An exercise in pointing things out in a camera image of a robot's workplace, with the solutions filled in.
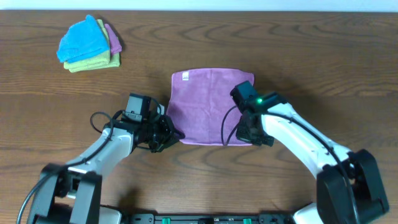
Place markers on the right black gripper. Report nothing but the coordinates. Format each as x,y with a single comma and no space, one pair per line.
240,134

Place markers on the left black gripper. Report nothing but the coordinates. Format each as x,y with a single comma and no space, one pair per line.
165,134

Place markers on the purple microfiber cloth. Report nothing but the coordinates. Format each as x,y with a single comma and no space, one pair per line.
200,101

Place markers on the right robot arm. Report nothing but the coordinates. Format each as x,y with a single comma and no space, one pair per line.
349,184

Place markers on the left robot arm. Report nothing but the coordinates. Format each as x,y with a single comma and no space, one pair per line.
71,193

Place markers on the green folded cloth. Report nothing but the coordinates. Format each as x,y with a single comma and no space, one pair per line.
103,60

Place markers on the small purple folded cloth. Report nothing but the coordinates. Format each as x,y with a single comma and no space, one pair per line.
115,45

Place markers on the blue folded cloth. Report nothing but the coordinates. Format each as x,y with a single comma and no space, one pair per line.
83,40

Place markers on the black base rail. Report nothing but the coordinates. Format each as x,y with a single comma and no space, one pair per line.
263,218

